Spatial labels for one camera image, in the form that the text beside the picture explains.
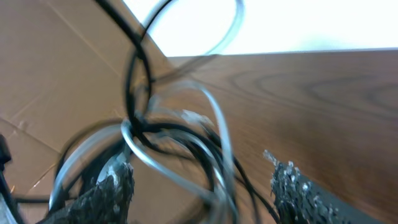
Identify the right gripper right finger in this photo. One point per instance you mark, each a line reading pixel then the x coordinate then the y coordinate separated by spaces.
pixel 297 199

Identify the cardboard panel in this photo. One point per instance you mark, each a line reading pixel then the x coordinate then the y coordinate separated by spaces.
pixel 62 64

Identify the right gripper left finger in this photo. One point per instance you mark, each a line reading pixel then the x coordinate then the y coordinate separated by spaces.
pixel 106 202

